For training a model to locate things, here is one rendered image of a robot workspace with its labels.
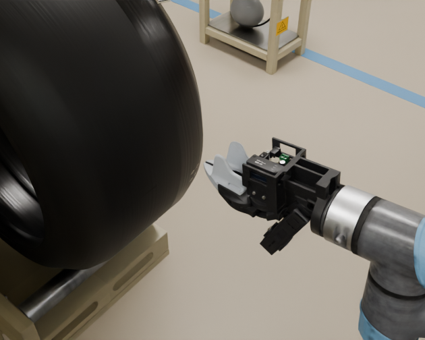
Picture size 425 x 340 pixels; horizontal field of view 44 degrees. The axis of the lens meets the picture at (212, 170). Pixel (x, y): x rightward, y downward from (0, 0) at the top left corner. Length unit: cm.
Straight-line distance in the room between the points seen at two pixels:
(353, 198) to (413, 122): 244
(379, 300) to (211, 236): 167
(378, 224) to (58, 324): 66
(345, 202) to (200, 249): 164
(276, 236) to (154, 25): 35
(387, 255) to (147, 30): 45
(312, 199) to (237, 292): 149
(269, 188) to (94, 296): 54
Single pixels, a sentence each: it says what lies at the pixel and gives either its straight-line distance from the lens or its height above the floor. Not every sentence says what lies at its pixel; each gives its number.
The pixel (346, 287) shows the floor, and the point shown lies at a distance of 220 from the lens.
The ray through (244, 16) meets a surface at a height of 25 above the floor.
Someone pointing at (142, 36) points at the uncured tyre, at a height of 138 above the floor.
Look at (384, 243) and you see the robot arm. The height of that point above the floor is 129.
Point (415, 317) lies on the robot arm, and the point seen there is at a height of 120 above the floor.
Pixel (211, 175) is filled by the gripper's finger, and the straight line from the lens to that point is 76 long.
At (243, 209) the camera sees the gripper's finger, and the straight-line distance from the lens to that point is 71.
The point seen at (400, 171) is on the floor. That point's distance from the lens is 274.
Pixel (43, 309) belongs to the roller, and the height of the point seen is 91.
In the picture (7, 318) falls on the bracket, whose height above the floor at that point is 95.
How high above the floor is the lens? 176
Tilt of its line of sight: 43 degrees down
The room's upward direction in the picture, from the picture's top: straight up
